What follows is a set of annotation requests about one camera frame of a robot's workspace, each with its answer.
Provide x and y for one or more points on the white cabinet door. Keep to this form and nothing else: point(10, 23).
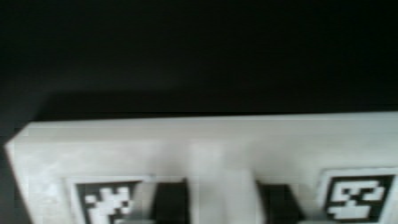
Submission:
point(90, 163)

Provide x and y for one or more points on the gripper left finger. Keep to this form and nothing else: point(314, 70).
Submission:
point(170, 203)

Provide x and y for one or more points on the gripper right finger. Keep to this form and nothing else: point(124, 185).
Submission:
point(279, 204)

